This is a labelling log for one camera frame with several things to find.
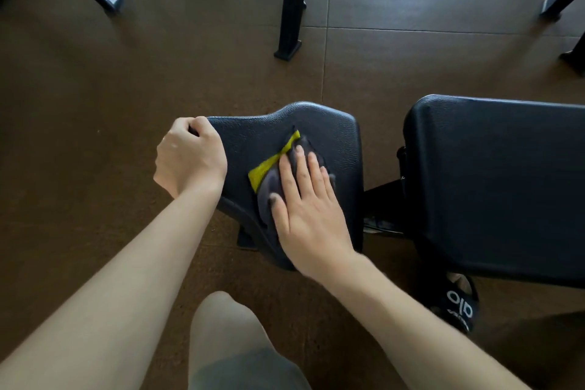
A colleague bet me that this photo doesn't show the person's left hand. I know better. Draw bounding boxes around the person's left hand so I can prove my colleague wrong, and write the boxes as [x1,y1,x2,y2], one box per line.
[153,116,228,199]

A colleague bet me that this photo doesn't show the person's right hand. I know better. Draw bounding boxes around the person's right hand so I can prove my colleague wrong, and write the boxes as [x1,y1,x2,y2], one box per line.
[269,145,363,286]

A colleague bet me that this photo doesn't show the grey cloth with yellow edge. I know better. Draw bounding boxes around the grey cloth with yellow edge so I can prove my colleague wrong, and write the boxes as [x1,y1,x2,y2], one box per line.
[248,129,336,232]

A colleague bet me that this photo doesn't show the black padded bench seat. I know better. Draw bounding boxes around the black padded bench seat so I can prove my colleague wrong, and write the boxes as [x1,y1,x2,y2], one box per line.
[206,101,365,272]

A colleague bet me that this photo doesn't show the person's right forearm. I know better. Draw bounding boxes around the person's right forearm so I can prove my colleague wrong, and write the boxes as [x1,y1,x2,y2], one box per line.
[324,253,533,390]

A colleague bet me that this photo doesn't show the person's left forearm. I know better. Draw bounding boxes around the person's left forearm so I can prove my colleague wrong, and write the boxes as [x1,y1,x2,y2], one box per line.
[0,180,225,390]

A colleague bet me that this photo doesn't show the person's leg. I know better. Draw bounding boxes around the person's leg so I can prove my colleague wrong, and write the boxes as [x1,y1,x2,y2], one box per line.
[188,291,275,377]

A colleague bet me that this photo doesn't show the grey shorts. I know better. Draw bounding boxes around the grey shorts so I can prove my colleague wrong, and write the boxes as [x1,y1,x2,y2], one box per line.
[189,348,312,390]

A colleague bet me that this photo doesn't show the person's foot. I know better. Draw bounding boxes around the person's foot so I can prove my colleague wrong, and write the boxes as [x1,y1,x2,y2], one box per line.
[445,272,472,299]

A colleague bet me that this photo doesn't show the black padded bench backrest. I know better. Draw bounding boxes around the black padded bench backrest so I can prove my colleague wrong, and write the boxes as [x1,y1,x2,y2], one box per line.
[402,94,585,290]

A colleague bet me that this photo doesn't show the black slipper with white print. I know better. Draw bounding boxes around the black slipper with white print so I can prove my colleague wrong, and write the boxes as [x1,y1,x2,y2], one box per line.
[423,271,480,335]

